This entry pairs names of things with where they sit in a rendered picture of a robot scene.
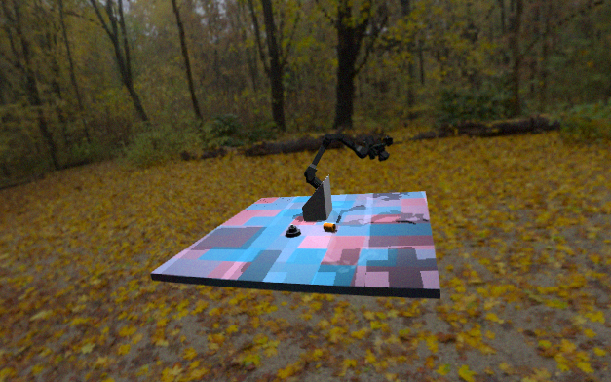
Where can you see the black round pedestal with silver shaft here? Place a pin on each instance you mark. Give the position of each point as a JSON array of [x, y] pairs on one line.
[[293, 231]]

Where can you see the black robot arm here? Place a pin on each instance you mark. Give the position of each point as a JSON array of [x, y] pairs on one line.
[[361, 151]]

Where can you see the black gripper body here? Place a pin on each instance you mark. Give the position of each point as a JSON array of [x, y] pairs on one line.
[[373, 153]]

